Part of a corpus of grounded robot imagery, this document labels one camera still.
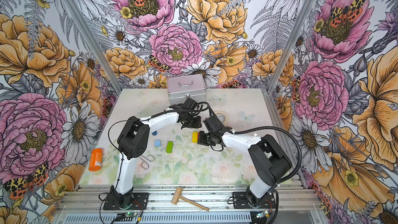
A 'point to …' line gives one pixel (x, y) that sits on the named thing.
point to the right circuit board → (265, 213)
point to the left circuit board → (130, 214)
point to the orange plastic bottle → (96, 159)
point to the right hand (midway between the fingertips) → (198, 145)
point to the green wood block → (169, 146)
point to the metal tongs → (150, 157)
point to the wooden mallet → (176, 196)
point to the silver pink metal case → (181, 88)
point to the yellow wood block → (195, 137)
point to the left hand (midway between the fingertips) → (199, 129)
